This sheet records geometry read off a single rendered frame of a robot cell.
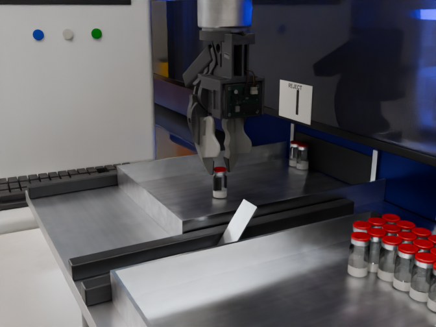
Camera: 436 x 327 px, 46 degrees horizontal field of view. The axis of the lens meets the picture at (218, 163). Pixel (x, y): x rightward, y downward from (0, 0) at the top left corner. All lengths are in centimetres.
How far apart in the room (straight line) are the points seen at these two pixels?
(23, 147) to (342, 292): 82
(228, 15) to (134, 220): 31
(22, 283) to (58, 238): 179
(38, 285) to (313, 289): 197
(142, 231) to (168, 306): 19
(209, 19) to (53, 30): 52
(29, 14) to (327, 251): 78
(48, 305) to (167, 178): 146
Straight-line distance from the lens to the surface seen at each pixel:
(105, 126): 121
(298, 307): 53
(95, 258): 59
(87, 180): 86
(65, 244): 68
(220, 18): 70
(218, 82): 69
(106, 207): 79
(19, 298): 237
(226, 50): 70
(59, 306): 227
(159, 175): 89
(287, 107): 86
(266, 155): 99
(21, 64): 116
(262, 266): 60
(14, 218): 100
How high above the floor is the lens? 117
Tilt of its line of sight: 17 degrees down
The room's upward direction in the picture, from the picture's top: straight up
